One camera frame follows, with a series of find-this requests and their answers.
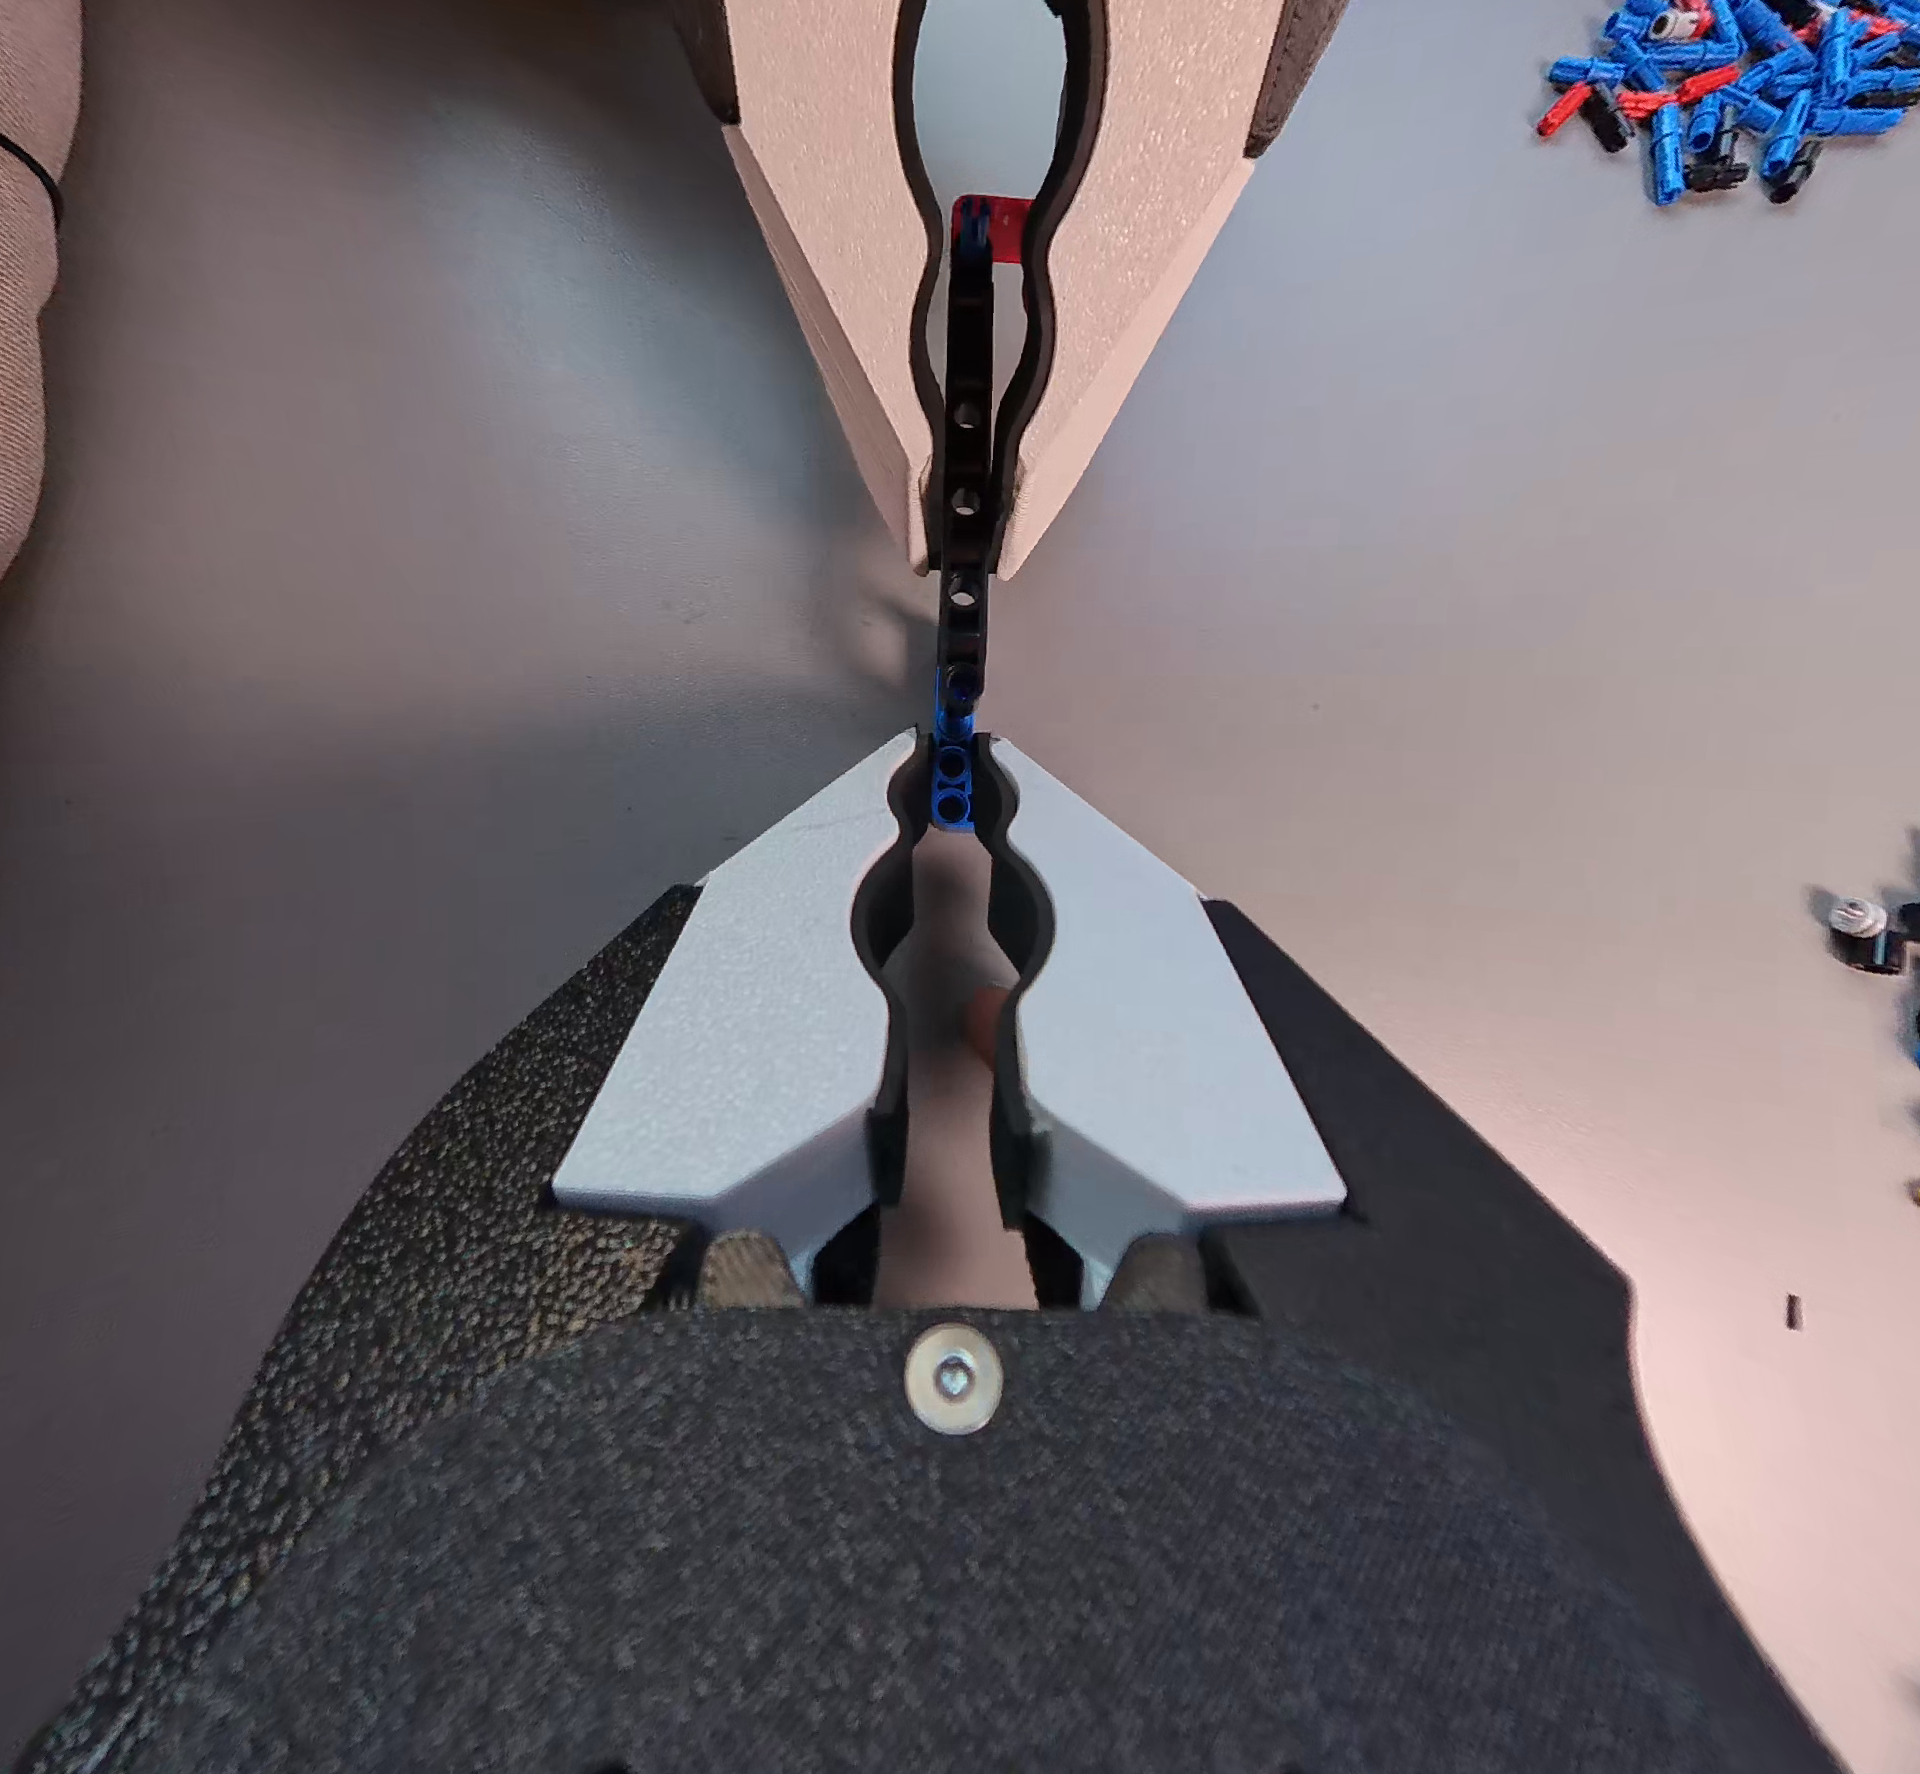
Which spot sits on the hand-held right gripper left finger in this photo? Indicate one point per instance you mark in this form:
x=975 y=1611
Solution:
x=735 y=1053

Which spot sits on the pile of blue lego pins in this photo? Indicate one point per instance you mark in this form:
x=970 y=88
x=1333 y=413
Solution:
x=1739 y=20

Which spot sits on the red lego angle piece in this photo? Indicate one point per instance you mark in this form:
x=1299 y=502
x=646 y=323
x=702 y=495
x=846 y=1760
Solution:
x=1009 y=223

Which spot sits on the pile of mixed lego pieces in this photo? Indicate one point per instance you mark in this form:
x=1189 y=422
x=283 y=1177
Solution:
x=1863 y=932

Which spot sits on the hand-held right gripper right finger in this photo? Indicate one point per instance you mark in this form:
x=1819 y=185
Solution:
x=1170 y=1053

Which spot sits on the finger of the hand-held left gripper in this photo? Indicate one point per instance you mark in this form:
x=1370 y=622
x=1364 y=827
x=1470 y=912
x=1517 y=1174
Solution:
x=811 y=81
x=1185 y=81

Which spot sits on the black lego beam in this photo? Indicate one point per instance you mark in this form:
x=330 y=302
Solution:
x=969 y=550

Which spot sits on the blue lego connector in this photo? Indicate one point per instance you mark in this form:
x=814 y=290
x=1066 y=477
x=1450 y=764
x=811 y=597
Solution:
x=955 y=795

